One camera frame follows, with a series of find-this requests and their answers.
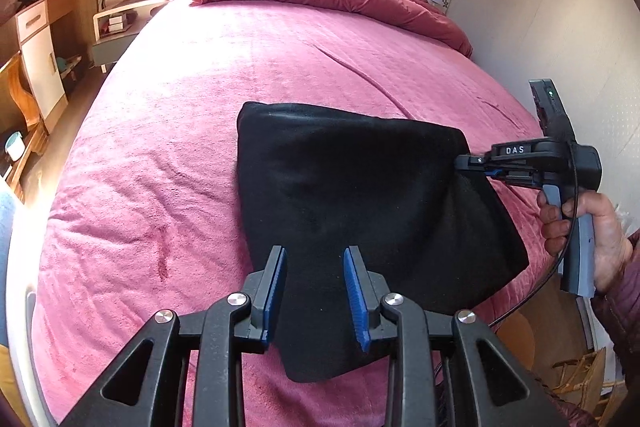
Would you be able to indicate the person's right forearm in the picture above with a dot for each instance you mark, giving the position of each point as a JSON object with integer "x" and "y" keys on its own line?
{"x": 622, "y": 307}

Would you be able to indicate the wooden desk with white drawers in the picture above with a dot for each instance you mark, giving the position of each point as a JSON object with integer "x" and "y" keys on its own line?
{"x": 42, "y": 52}

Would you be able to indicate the black pants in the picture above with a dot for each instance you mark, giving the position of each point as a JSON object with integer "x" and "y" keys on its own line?
{"x": 350, "y": 187}

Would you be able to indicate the wooden chair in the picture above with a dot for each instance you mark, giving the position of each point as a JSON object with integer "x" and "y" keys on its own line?
{"x": 22, "y": 97}

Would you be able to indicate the teal cup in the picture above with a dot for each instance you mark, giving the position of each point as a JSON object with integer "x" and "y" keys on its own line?
{"x": 15, "y": 143}

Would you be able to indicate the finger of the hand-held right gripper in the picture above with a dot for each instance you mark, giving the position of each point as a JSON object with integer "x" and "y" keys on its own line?
{"x": 510, "y": 177}
{"x": 472, "y": 162}

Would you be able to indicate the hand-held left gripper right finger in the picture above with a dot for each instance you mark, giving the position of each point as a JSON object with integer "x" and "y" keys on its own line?
{"x": 352, "y": 299}

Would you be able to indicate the wicker chair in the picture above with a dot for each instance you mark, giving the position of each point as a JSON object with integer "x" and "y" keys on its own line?
{"x": 585, "y": 379}

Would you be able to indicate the white bed frame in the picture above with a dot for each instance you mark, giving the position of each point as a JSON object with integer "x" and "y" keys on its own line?
{"x": 30, "y": 357}

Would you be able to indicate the white and grey nightstand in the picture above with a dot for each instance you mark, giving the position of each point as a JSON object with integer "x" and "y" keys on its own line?
{"x": 117, "y": 39}

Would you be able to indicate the round wooden stool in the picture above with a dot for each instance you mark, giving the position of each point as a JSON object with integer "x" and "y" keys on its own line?
{"x": 515, "y": 337}

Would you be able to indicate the person's right hand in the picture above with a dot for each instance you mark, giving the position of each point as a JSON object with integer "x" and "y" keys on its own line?
{"x": 610, "y": 237}

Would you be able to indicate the person's blue jeans leg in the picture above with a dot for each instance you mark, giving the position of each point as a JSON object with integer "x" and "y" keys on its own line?
{"x": 10, "y": 232}

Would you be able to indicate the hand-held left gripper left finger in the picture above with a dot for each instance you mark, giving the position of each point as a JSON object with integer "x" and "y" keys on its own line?
{"x": 276, "y": 294}

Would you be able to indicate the pink bed sheet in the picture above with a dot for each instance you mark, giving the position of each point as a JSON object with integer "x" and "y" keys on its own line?
{"x": 175, "y": 132}

